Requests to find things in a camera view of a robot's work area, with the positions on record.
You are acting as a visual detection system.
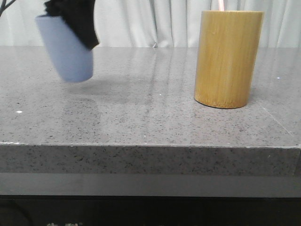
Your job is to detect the blue plastic cup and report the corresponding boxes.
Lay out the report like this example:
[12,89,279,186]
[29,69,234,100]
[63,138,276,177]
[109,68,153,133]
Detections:
[35,15,94,82]

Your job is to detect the white curtain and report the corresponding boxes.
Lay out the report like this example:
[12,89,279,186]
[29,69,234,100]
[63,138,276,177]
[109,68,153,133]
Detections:
[0,0,301,48]

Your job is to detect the thin black cable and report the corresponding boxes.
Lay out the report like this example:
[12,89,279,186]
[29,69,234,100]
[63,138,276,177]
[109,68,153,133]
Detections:
[0,0,16,17]

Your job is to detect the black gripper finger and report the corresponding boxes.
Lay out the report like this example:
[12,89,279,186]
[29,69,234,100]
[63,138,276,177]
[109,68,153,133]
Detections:
[44,0,99,50]

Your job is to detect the bamboo cylinder holder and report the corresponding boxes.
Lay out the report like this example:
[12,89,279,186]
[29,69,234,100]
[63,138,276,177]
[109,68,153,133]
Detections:
[194,10,264,109]

